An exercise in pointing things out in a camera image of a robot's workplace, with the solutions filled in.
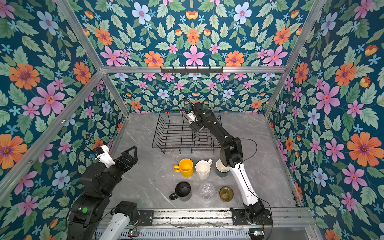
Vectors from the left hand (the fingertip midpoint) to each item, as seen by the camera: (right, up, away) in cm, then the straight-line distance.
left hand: (133, 148), depth 63 cm
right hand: (+27, +12, +39) cm, 49 cm away
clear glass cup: (+33, -27, +19) cm, 46 cm away
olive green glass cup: (+43, -28, +17) cm, 54 cm away
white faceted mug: (+30, -15, +23) cm, 41 cm away
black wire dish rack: (+8, +5, +44) cm, 45 cm away
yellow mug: (+20, -15, +25) cm, 36 cm away
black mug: (+19, -27, +19) cm, 38 cm away
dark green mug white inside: (+40, -15, +16) cm, 46 cm away
